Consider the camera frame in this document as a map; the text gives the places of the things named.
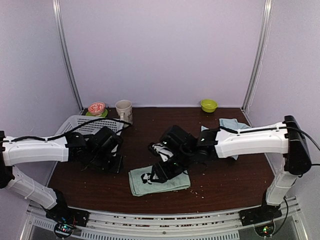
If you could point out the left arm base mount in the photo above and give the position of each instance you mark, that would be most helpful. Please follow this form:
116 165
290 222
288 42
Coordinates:
67 219

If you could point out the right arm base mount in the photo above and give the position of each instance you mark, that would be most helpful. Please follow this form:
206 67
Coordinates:
262 218

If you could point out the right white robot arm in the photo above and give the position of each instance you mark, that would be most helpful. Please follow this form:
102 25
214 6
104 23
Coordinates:
179 149

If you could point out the green saucer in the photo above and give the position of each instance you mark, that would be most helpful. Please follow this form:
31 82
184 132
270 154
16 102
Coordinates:
102 115

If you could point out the red patterned bowl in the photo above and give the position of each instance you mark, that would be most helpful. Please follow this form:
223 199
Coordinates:
96 108

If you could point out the aluminium frame post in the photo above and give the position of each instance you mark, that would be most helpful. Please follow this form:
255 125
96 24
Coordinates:
65 53
257 64

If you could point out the right aluminium frame post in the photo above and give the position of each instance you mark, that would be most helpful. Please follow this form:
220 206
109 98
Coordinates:
257 64

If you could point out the left aluminium frame post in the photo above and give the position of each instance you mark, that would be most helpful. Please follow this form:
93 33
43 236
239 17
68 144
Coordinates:
65 53

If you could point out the light blue towel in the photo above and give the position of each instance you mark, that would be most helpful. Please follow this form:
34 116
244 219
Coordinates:
230 123

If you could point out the lime green bowl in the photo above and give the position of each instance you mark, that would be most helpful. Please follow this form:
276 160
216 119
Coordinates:
208 105

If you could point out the beige ceramic mug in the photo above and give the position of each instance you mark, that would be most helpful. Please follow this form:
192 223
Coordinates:
124 110

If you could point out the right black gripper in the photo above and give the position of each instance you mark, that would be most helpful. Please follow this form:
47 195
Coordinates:
163 173

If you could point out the front aluminium rail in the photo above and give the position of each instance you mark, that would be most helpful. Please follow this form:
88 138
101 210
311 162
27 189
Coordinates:
216 225

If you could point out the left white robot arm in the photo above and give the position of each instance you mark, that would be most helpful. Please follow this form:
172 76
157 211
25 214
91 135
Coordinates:
68 147

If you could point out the green panda towel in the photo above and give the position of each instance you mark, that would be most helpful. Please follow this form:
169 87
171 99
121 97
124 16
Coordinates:
141 182

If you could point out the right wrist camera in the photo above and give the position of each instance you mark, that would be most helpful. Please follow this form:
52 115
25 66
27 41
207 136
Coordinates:
160 150

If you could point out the white plastic basket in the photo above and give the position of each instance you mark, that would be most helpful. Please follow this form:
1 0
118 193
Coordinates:
88 128

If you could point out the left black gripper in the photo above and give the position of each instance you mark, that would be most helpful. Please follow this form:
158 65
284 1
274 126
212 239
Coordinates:
116 167

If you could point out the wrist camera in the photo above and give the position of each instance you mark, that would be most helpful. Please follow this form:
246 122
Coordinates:
106 141
160 150

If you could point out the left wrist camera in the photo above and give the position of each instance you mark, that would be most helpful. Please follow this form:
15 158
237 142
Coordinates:
106 141

